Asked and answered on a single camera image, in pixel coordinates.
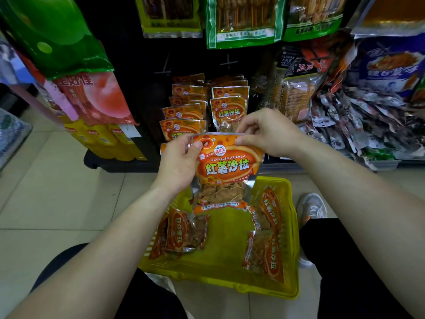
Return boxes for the pile of small white packets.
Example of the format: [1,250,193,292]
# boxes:
[298,86,425,171]

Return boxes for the white printed sack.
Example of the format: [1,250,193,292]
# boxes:
[0,108,33,170]

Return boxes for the cartoon print packet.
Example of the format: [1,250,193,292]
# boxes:
[0,31,35,86]

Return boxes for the metal peg hook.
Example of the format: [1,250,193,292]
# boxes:
[220,53,239,70]
[154,53,172,76]

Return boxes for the green-bordered skewer packet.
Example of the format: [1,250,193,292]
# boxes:
[205,0,288,50]

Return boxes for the white price card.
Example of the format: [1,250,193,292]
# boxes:
[118,124,142,138]

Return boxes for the person's left forearm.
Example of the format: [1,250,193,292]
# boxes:
[6,182,177,319]

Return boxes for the blue printed snack bag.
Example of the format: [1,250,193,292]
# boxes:
[345,33,425,97]

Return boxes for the black base plinth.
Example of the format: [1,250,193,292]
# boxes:
[83,149,160,173]

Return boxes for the green stick snack packet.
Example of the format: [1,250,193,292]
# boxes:
[282,0,348,43]

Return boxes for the person's white left shoe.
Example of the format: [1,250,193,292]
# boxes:
[147,272,175,295]

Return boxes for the pink peach print bag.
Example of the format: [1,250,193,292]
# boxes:
[53,72,139,126]

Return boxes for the person's white right shoe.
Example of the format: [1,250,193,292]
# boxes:
[296,192,328,268]

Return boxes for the person's left hand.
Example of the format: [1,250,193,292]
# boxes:
[154,134,204,196]

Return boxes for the brown clear flat packet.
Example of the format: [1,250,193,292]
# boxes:
[350,0,425,39]

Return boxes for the person's black trousers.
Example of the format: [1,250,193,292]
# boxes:
[30,218,412,319]

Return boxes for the person's white shoe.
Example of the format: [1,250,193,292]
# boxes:
[147,272,175,295]
[296,192,328,268]

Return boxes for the yellow plastic shopping basket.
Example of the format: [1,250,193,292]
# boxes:
[139,175,301,300]

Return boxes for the person's right forearm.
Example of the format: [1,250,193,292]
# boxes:
[292,142,425,319]

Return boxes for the yellow-edged dark stick packet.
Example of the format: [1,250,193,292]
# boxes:
[134,0,203,39]

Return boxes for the green apple print bag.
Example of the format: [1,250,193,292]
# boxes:
[0,0,115,80]

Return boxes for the strip of orange-beige packets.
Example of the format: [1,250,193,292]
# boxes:
[259,59,325,123]

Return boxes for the translucent plastic tray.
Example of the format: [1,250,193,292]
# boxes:
[367,159,401,171]

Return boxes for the hanging yellow red-label packets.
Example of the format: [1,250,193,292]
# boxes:
[35,82,147,162]

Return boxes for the person's right hand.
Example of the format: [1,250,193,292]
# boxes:
[235,108,306,160]

